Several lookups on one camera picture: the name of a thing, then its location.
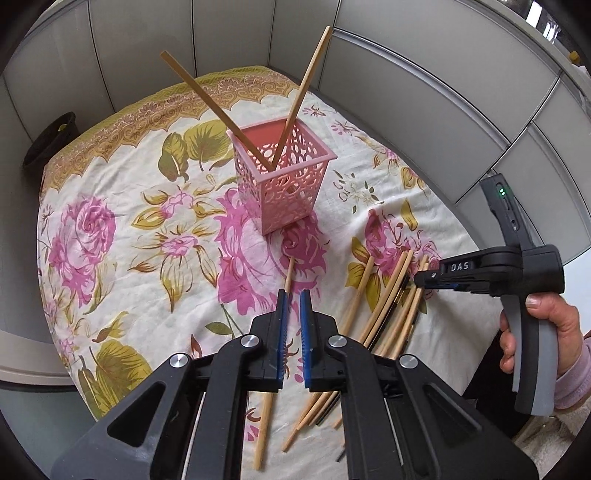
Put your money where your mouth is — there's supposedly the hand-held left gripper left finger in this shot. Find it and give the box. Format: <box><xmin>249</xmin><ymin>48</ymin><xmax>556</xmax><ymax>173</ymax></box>
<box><xmin>53</xmin><ymin>290</ymin><xmax>289</xmax><ymax>480</ymax></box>

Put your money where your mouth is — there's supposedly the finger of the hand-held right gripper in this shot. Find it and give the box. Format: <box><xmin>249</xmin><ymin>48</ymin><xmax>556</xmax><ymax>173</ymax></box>
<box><xmin>413</xmin><ymin>258</ymin><xmax>485</xmax><ymax>292</ymax></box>

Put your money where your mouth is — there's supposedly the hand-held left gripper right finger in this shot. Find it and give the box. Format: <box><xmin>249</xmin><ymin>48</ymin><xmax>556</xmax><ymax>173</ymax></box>
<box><xmin>299</xmin><ymin>291</ymin><xmax>541</xmax><ymax>480</ymax></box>

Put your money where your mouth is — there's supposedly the bunch of bamboo chopsticks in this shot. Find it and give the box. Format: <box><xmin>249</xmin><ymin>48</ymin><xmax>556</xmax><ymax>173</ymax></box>
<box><xmin>281</xmin><ymin>249</ymin><xmax>444</xmax><ymax>453</ymax></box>

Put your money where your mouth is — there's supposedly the light wooden chopstick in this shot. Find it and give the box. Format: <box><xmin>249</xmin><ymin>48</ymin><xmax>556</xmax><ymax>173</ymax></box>
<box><xmin>160</xmin><ymin>51</ymin><xmax>273</xmax><ymax>171</ymax></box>
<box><xmin>270</xmin><ymin>25</ymin><xmax>333</xmax><ymax>171</ymax></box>
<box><xmin>255</xmin><ymin>255</ymin><xmax>296</xmax><ymax>472</ymax></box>

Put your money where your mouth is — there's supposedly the pink perforated plastic holder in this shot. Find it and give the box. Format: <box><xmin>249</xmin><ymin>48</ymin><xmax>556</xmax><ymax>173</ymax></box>
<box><xmin>226</xmin><ymin>117</ymin><xmax>335</xmax><ymax>236</ymax></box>

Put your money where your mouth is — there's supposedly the person's right forearm pink sleeve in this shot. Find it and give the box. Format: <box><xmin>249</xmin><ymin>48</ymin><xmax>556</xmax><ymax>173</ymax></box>
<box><xmin>553</xmin><ymin>331</ymin><xmax>591</xmax><ymax>412</ymax></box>

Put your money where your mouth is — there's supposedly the person's right hand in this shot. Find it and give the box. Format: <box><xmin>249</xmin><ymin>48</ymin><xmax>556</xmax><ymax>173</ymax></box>
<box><xmin>499</xmin><ymin>293</ymin><xmax>581</xmax><ymax>384</ymax></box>

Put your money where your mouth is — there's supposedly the floral tablecloth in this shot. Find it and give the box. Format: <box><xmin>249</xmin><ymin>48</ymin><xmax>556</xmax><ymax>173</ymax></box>
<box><xmin>36</xmin><ymin>65</ymin><xmax>504</xmax><ymax>480</ymax></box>

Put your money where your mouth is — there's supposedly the dark round bin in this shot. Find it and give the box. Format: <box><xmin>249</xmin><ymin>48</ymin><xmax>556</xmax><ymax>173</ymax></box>
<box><xmin>22</xmin><ymin>112</ymin><xmax>77</xmax><ymax>174</ymax></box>

